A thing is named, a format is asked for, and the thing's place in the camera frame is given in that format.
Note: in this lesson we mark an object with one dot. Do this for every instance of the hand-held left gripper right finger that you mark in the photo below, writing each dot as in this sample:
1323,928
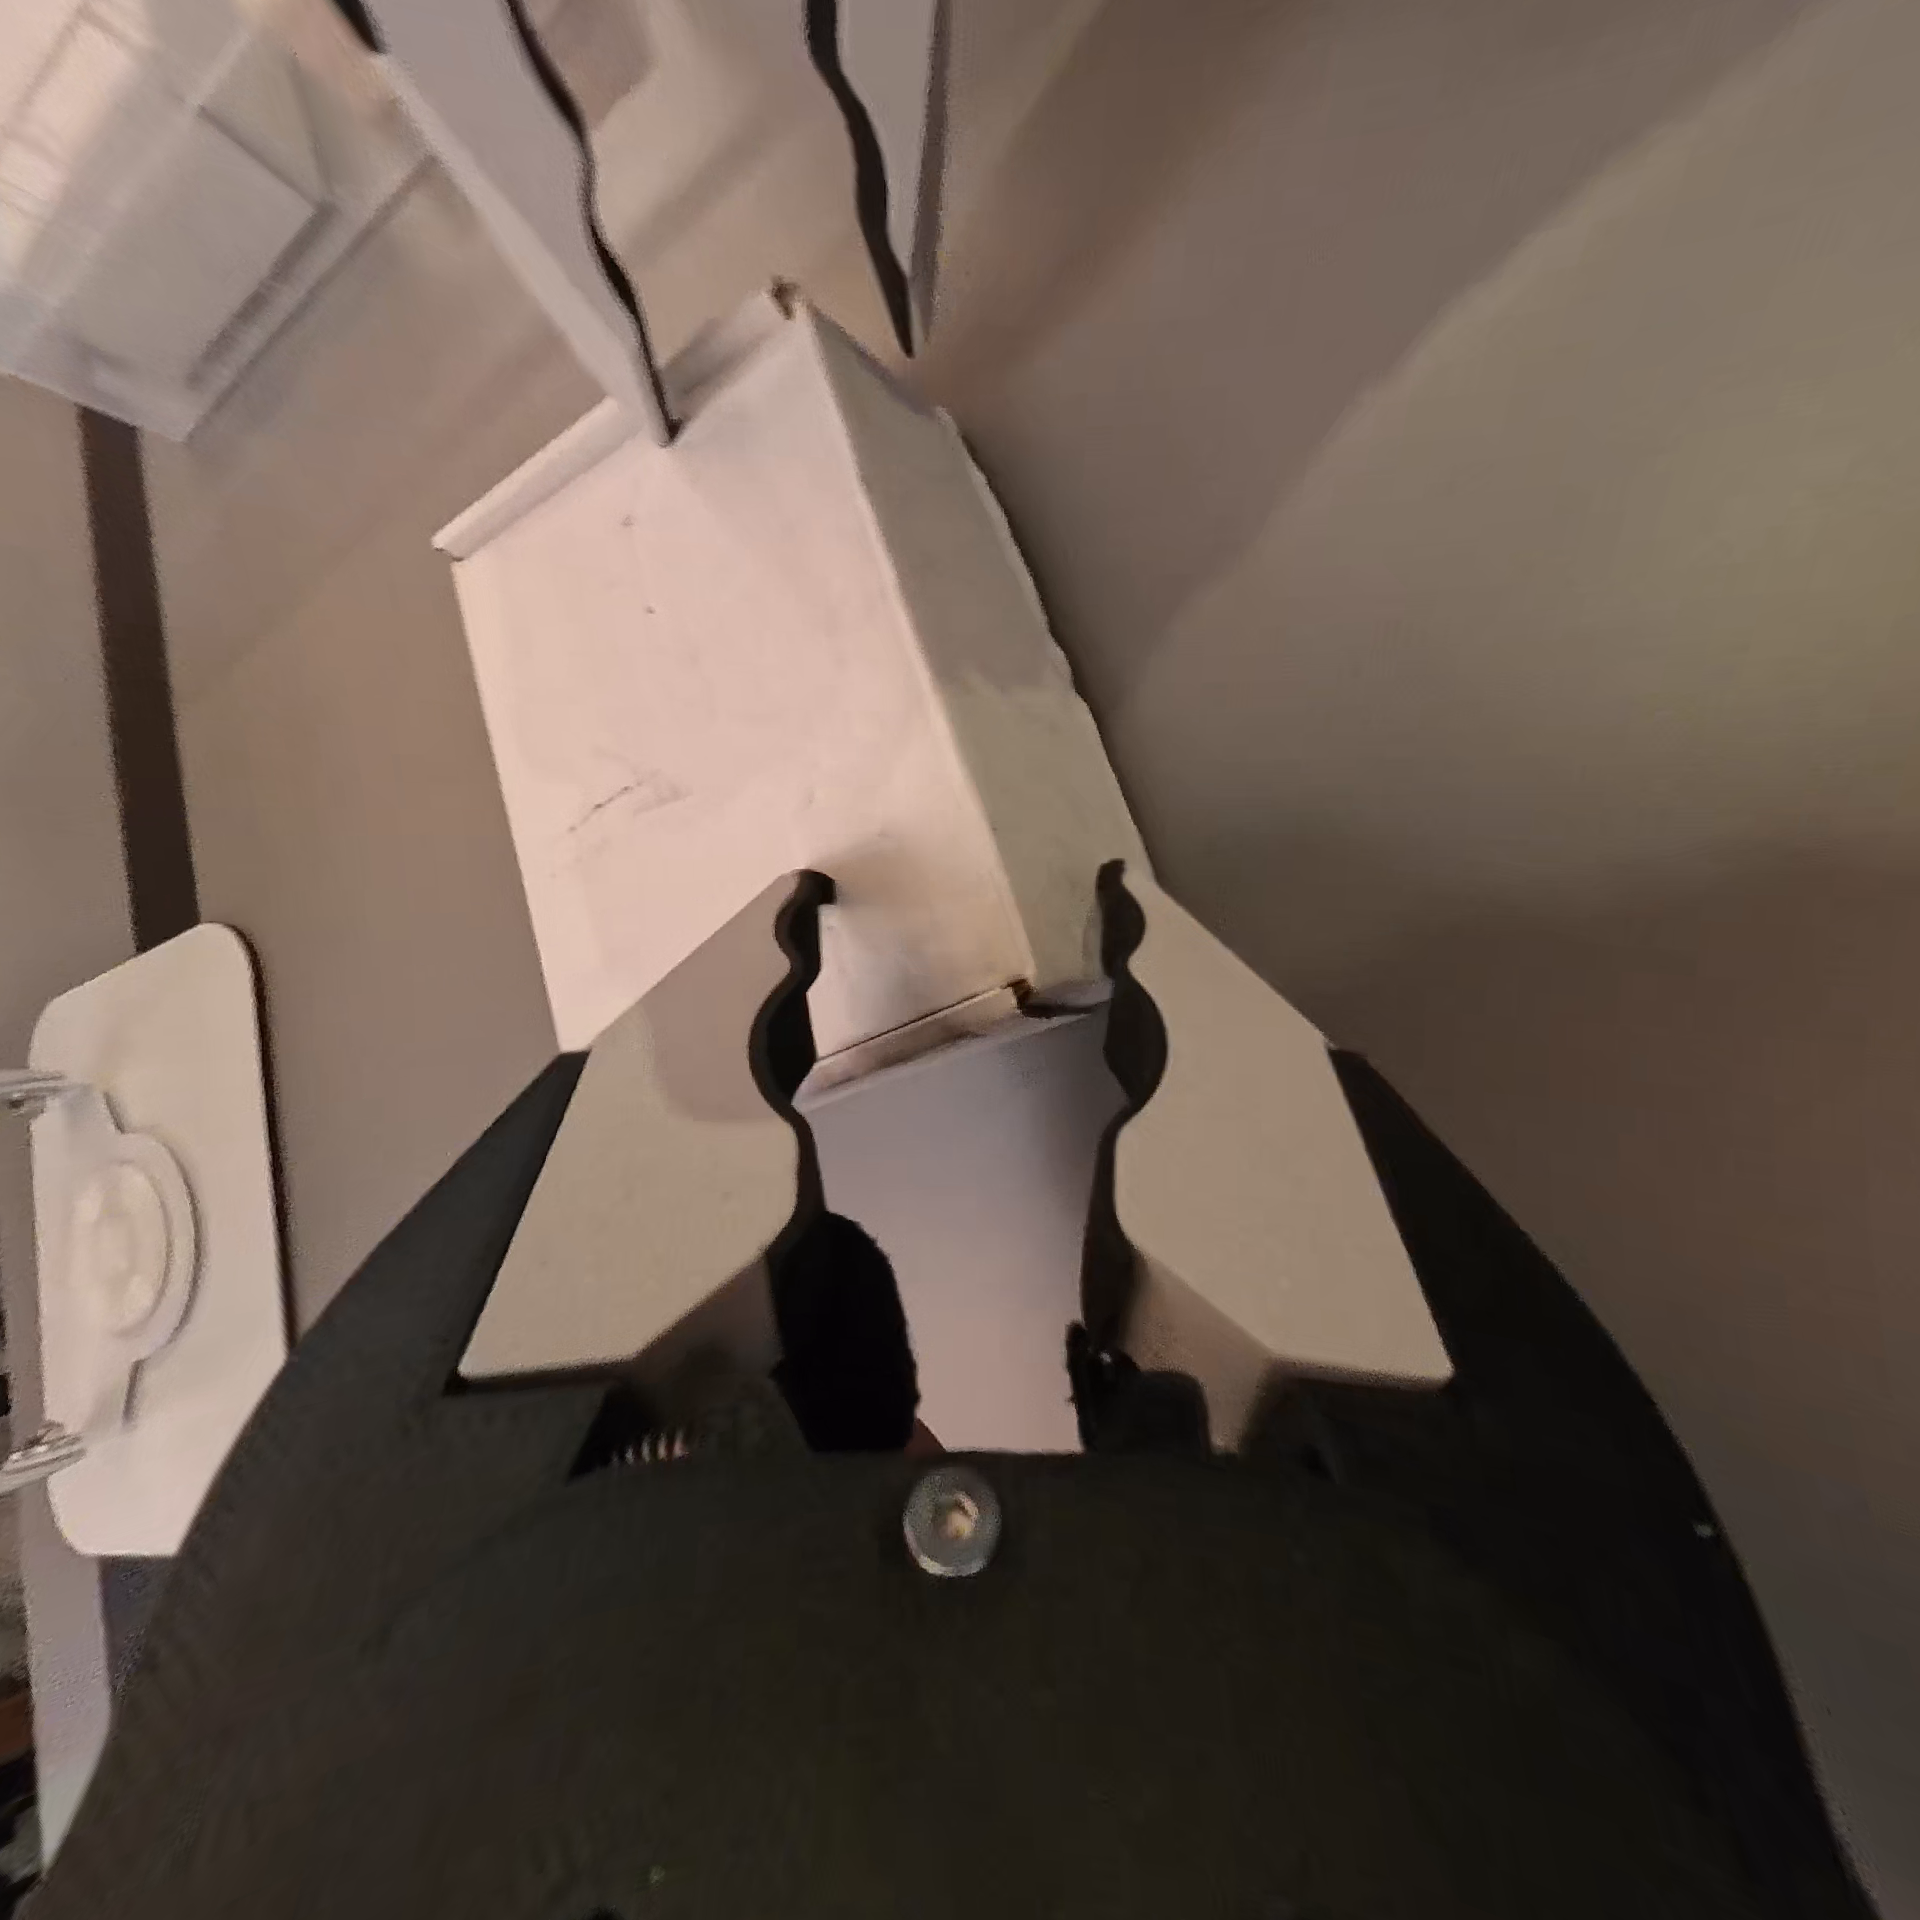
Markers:
1276,1200

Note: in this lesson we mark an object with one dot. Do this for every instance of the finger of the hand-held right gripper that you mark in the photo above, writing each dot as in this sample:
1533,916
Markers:
495,105
908,119

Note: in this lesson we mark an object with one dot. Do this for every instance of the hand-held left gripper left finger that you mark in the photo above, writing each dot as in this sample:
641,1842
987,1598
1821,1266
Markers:
645,1200

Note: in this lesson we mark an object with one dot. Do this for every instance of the clear plastic bin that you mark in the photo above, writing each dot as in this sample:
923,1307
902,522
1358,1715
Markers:
149,224

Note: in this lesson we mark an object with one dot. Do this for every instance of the white cardboard box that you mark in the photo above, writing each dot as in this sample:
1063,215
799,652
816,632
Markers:
721,721

